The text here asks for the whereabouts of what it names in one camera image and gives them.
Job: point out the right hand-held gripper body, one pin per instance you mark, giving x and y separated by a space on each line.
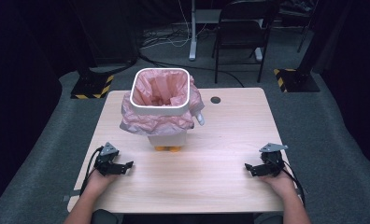
273 161

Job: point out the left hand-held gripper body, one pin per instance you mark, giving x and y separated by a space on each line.
106 161

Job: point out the pink plastic trash bag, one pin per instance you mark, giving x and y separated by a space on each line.
149 123

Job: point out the person's left hand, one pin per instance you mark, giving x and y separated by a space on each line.
99 182

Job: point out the person's right hand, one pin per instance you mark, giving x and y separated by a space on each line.
279 185

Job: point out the person's left leg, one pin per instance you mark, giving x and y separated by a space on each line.
105 217

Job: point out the dark round table grommet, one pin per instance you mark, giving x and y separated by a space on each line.
215 100

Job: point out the black stand with striped base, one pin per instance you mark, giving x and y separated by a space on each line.
91 85
295 81

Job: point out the black chair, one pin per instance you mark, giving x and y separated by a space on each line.
240 34

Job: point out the white desk frame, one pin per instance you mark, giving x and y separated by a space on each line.
192 34

